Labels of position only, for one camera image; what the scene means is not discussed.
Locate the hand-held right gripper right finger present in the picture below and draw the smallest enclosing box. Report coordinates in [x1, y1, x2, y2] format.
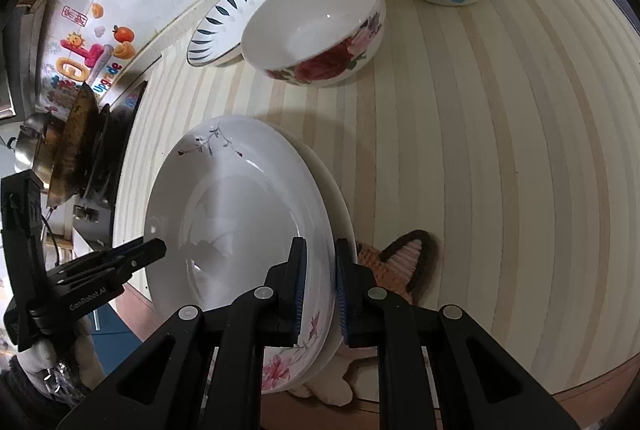
[335, 239, 586, 430]

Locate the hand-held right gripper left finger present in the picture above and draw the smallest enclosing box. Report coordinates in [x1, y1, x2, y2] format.
[55, 237, 307, 430]

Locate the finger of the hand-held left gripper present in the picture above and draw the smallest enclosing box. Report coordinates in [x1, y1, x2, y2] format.
[100, 237, 167, 273]

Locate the plain white plate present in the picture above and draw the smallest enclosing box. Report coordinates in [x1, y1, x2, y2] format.
[272, 125, 357, 391]

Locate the white pink flower plate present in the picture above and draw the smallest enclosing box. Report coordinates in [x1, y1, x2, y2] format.
[144, 114, 335, 393]

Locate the blue leaf pattern plate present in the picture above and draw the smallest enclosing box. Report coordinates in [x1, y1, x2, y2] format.
[186, 0, 293, 67]

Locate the rose print white bowl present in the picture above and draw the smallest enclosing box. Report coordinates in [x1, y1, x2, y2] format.
[241, 0, 386, 87]

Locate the orange fox-shaped mat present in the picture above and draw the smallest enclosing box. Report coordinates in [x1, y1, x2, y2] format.
[287, 229, 441, 406]

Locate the black gas stove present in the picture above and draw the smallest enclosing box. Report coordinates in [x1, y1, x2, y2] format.
[72, 80, 149, 246]

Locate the steel pot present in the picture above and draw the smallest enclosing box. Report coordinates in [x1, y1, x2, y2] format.
[7, 113, 63, 176]

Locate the brown wok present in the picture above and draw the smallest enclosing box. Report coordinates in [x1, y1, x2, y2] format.
[47, 83, 101, 206]

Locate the grey range hood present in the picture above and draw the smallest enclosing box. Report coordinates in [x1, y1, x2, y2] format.
[0, 0, 48, 121]

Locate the black cable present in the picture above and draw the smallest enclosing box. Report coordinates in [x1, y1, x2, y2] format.
[40, 207, 63, 263]

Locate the colourful wall sticker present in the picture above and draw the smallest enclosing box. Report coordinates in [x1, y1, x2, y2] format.
[40, 3, 137, 111]

